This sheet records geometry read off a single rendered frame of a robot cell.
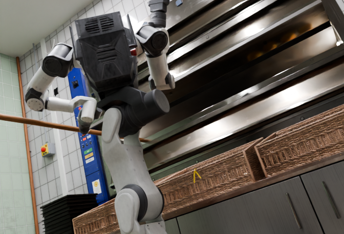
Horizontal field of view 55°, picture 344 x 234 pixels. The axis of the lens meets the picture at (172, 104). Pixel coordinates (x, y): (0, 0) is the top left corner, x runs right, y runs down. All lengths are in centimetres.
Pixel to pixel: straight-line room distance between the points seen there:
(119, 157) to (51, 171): 179
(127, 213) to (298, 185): 68
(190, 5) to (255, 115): 97
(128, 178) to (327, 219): 77
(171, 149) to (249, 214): 97
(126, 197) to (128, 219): 8
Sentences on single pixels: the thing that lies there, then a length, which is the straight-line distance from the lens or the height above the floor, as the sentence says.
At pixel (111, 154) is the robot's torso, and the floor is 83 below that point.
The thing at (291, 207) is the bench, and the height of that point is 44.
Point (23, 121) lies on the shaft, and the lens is 179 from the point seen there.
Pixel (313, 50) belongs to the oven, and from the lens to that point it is 244.
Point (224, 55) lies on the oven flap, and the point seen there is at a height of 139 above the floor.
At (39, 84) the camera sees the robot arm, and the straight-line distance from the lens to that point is 171.
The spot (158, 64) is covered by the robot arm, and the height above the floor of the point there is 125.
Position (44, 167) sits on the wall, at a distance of 318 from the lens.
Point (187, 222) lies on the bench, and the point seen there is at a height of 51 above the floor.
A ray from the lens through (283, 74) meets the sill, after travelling 209.
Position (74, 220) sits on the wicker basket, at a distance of 216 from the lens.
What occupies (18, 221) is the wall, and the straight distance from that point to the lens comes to 314.
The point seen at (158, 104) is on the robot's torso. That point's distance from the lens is 130.
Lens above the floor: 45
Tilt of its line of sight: 22 degrees up
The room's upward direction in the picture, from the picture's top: 17 degrees counter-clockwise
